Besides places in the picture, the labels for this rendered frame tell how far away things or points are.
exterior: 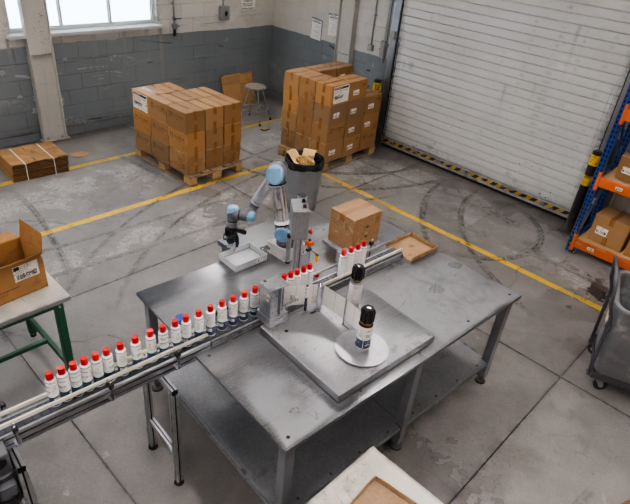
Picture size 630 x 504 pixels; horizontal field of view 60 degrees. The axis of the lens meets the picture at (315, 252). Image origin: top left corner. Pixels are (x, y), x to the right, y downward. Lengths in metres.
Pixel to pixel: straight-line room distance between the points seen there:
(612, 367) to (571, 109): 3.36
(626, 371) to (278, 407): 2.81
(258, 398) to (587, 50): 5.37
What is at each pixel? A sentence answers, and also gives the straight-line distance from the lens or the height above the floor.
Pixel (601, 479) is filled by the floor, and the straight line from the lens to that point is 4.29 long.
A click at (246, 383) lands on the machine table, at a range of 2.99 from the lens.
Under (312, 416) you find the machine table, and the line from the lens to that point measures 2.86.
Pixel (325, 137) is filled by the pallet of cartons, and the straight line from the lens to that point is 7.19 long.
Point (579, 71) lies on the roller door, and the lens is 7.02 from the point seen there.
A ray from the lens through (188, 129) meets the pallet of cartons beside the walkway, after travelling 6.56.
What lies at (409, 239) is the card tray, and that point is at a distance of 4.38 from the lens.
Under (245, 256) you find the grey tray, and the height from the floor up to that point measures 0.83.
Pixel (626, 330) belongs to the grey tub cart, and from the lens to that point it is 4.52.
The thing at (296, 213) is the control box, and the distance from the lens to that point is 3.20.
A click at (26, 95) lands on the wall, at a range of 8.15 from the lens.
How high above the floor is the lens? 2.98
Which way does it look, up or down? 32 degrees down
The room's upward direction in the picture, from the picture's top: 6 degrees clockwise
